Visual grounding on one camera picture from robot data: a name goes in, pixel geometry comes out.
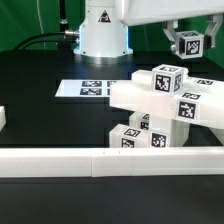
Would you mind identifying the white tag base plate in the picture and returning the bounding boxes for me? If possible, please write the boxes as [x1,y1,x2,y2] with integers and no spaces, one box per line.
[55,79,115,98]

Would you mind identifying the white tagged cube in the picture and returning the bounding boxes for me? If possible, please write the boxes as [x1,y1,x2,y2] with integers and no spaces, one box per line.
[152,64,184,95]
[178,30,204,59]

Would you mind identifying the white fence bar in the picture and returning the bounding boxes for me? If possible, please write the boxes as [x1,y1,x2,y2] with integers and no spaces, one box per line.
[0,106,6,132]
[211,128,224,146]
[0,147,224,178]

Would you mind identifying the black cables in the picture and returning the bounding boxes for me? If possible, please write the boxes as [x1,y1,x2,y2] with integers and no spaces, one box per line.
[13,29,81,52]

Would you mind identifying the white front fence bar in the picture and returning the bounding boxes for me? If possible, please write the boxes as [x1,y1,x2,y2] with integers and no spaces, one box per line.
[0,147,224,178]

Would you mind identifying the white right fence bar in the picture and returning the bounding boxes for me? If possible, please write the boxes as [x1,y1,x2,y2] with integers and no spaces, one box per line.
[211,128,224,146]

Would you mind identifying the white chair seat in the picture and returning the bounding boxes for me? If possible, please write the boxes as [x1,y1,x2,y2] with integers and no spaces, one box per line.
[149,115,189,147]

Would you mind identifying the white chair back frame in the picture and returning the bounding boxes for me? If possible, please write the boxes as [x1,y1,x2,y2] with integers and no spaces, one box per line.
[110,70,224,129]

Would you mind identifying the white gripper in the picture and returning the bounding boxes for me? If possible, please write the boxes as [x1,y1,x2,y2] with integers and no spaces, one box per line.
[115,0,224,54]

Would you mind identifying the white left fence bar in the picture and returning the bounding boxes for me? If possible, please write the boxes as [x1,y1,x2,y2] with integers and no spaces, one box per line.
[0,106,6,132]

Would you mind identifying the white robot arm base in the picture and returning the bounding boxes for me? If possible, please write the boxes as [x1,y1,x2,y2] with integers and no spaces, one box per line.
[74,0,133,64]

